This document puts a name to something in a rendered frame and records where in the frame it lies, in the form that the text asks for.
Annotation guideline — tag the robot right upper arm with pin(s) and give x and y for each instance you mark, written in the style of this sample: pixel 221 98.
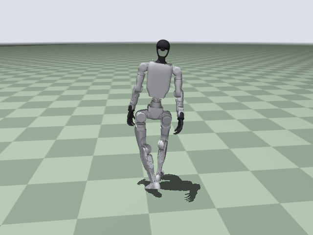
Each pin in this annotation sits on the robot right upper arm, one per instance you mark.
pixel 177 80

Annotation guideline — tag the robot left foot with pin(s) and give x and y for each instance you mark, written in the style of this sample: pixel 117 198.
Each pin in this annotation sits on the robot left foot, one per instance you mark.
pixel 156 185

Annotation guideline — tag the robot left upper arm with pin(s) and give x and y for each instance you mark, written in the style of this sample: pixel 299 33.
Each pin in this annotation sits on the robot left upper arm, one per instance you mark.
pixel 140 76

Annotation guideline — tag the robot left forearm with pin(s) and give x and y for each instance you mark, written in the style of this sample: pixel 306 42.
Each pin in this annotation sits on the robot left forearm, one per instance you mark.
pixel 134 98

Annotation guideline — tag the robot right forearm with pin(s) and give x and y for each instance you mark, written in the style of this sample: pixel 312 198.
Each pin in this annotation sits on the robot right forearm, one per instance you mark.
pixel 179 104

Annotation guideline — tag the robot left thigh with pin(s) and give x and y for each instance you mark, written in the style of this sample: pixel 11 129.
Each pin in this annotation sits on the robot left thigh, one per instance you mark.
pixel 140 129

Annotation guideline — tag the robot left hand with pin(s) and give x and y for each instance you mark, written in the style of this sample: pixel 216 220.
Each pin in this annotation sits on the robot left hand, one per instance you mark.
pixel 130 116

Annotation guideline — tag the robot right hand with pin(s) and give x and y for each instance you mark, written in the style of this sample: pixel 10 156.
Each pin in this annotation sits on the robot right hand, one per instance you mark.
pixel 180 123

